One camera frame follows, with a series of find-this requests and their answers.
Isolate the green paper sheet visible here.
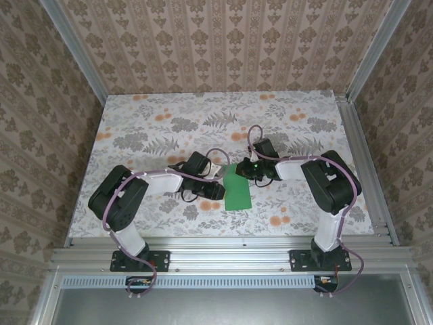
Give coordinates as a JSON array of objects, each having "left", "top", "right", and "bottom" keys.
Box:
[{"left": 222, "top": 162, "right": 254, "bottom": 212}]

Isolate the floral patterned table cover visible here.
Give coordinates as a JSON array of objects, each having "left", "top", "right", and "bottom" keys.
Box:
[{"left": 67, "top": 90, "right": 376, "bottom": 238}]

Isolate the grey metal panel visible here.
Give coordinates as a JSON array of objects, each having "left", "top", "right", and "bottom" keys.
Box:
[{"left": 50, "top": 287, "right": 420, "bottom": 325}]

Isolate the black connector board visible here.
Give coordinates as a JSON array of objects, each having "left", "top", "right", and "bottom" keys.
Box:
[
  {"left": 313, "top": 274, "right": 339, "bottom": 293},
  {"left": 125, "top": 276, "right": 153, "bottom": 294}
]

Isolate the thin black cable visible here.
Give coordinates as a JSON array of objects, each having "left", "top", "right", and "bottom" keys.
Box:
[
  {"left": 181, "top": 189, "right": 200, "bottom": 204},
  {"left": 253, "top": 175, "right": 281, "bottom": 189}
]

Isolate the aluminium frame beam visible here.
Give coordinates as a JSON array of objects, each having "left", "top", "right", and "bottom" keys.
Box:
[{"left": 50, "top": 236, "right": 413, "bottom": 274}]

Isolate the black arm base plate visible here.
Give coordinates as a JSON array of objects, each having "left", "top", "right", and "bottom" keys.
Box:
[
  {"left": 290, "top": 249, "right": 352, "bottom": 273},
  {"left": 110, "top": 249, "right": 170, "bottom": 273}
]

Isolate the grey slotted cable duct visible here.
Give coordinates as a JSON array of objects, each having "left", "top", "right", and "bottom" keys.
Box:
[{"left": 62, "top": 274, "right": 339, "bottom": 289}]

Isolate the aluminium side rail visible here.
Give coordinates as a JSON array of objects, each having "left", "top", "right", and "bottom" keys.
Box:
[{"left": 334, "top": 94, "right": 400, "bottom": 246}]

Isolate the aluminium frame post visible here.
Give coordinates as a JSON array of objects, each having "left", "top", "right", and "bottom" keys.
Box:
[
  {"left": 346, "top": 0, "right": 407, "bottom": 102},
  {"left": 39, "top": 0, "right": 109, "bottom": 104}
]

